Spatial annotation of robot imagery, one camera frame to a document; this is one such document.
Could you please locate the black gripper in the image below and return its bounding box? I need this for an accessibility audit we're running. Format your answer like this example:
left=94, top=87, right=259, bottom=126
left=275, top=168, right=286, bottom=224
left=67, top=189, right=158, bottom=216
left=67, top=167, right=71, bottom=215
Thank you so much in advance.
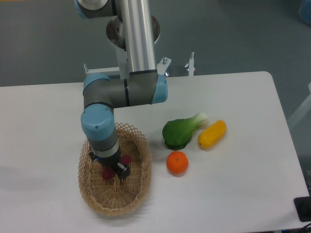
left=88, top=151, right=131, bottom=180

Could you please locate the white frame at right edge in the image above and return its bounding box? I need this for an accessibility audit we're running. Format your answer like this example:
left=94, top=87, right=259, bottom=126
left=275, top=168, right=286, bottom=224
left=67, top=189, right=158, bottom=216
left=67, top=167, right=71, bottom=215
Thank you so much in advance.
left=287, top=83, right=311, bottom=130

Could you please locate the orange tangerine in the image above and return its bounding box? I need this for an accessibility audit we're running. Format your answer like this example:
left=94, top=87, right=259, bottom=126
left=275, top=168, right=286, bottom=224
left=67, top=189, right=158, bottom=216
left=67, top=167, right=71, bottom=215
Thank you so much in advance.
left=166, top=151, right=189, bottom=175

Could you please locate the woven wicker basket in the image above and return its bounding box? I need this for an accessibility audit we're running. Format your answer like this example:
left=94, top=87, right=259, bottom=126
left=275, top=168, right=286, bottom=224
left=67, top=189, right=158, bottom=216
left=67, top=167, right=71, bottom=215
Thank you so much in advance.
left=78, top=123, right=152, bottom=216

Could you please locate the blue object top right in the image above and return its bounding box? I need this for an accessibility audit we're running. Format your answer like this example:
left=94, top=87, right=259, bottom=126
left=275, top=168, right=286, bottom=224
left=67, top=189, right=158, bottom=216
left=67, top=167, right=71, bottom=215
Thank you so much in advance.
left=298, top=0, right=311, bottom=26

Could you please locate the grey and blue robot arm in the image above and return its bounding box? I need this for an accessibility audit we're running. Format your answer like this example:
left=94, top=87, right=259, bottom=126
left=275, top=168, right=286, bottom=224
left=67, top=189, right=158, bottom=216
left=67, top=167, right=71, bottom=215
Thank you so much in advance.
left=74, top=0, right=168, bottom=180

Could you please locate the purple sweet potato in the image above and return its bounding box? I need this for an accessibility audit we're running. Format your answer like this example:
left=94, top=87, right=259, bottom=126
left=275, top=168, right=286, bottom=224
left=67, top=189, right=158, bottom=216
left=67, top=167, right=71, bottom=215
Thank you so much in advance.
left=102, top=155, right=132, bottom=181

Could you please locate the black device at table edge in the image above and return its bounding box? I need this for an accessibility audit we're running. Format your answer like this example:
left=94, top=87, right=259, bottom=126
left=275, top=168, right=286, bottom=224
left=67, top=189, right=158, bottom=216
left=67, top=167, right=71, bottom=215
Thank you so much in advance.
left=294, top=196, right=311, bottom=222

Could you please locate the green bok choy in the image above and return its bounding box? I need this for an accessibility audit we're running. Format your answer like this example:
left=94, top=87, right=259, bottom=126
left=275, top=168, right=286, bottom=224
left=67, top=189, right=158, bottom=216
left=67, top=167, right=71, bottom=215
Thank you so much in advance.
left=162, top=112, right=208, bottom=150

